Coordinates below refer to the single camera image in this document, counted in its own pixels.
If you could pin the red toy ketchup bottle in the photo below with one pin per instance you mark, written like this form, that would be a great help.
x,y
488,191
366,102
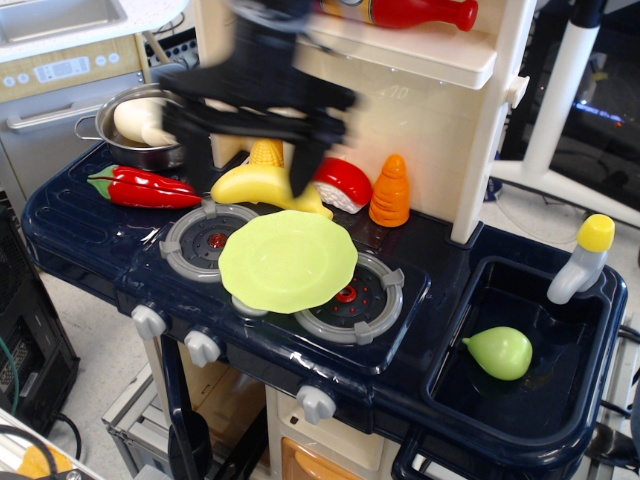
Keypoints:
x,y
403,14

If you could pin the navy cream toy kitchen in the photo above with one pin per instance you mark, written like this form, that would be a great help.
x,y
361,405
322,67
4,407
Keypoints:
x,y
378,375

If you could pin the grey toy dishwasher unit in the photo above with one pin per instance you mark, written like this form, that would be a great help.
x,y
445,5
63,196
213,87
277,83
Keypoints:
x,y
42,97

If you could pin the yellow toy banana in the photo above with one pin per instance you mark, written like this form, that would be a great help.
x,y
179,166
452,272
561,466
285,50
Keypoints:
x,y
257,183

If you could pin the red white toy sushi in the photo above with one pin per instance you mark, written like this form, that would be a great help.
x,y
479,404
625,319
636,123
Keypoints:
x,y
343,185

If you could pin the red toy chili pepper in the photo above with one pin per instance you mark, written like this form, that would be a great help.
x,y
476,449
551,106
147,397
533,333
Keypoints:
x,y
132,187

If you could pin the green toy pear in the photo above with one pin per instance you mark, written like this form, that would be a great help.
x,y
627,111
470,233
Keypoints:
x,y
502,352

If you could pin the black computer tower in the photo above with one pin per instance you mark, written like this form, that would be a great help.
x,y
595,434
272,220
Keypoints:
x,y
38,363

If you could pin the grey yellow toy faucet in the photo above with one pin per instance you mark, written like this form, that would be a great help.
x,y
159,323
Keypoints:
x,y
593,242

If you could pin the white pipe stand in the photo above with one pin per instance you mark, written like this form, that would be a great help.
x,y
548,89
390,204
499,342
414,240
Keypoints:
x,y
533,172

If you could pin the cream toy bottle in pot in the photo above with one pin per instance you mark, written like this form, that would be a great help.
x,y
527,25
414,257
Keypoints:
x,y
140,120

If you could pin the light green toy plate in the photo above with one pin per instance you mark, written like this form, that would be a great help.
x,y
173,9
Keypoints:
x,y
287,261

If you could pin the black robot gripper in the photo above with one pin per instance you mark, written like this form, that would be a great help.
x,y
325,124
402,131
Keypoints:
x,y
258,91

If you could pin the small steel pot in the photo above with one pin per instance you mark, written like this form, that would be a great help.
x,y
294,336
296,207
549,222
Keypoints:
x,y
100,126

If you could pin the yellow toy corn cob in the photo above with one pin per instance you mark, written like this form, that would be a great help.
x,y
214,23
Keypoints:
x,y
267,152

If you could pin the orange toy carrot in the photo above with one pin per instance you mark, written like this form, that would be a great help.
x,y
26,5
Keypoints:
x,y
390,201

